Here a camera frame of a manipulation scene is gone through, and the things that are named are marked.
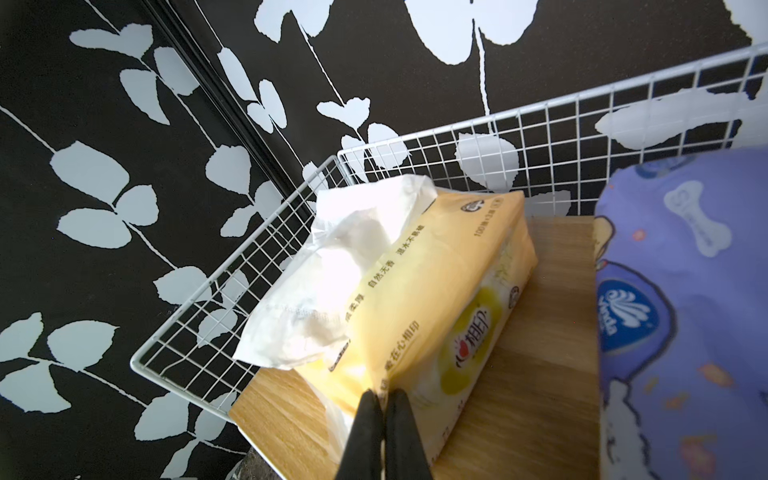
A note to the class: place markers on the white wire shelf rack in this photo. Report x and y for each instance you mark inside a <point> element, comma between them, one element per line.
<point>534,411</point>

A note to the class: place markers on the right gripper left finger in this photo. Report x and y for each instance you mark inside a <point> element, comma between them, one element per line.
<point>362,457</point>

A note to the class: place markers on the purple tissue pack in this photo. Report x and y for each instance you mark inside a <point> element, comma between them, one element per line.
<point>680,250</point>

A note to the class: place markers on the orange-yellow tissue pack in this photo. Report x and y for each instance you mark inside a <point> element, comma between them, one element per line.
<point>399,285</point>

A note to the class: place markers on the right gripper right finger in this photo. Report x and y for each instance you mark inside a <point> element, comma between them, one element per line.
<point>404,453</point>

